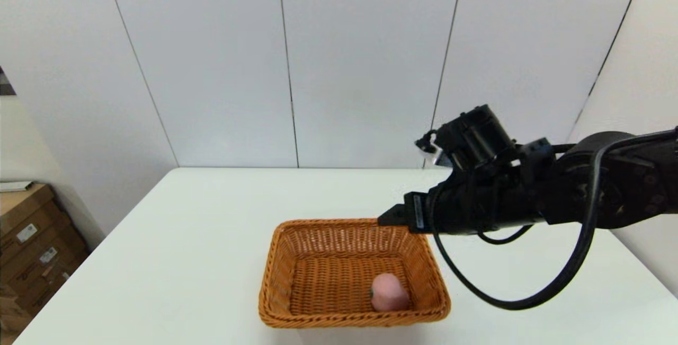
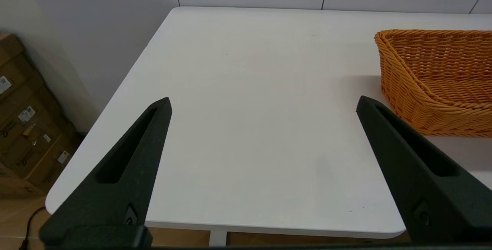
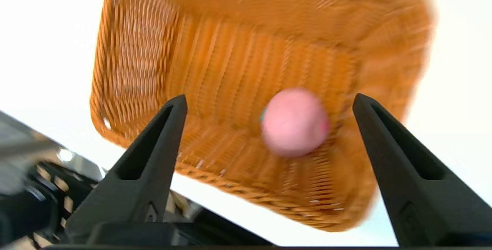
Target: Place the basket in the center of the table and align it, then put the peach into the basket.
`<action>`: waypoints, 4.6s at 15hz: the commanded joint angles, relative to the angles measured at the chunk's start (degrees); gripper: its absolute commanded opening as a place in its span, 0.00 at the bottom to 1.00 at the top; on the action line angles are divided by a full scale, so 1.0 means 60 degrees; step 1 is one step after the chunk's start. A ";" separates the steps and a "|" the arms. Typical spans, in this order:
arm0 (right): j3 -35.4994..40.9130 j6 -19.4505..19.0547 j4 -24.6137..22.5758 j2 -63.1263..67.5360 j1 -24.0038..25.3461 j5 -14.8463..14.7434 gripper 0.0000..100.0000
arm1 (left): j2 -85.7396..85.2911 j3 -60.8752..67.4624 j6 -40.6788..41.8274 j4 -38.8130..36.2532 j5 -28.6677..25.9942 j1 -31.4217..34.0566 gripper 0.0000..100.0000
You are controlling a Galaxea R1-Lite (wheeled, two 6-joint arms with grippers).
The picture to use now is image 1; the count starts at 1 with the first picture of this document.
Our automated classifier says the dark wall picture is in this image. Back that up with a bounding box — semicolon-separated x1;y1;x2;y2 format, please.
0;67;17;96

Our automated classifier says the orange wicker rectangular basket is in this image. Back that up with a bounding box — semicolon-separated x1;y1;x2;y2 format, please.
258;218;452;329

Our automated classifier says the right gripper thin black cable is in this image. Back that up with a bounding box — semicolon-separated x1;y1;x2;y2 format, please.
477;222;534;245

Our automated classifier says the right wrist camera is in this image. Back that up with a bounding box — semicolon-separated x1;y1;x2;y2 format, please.
415;104;519;172

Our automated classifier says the brown cardboard box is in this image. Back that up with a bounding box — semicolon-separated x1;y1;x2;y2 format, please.
0;185;58;238
15;266;85;318
0;208;76;272
0;238;90;303

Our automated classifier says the pink peach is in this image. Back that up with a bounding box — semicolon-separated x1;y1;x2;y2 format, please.
369;273;412;312

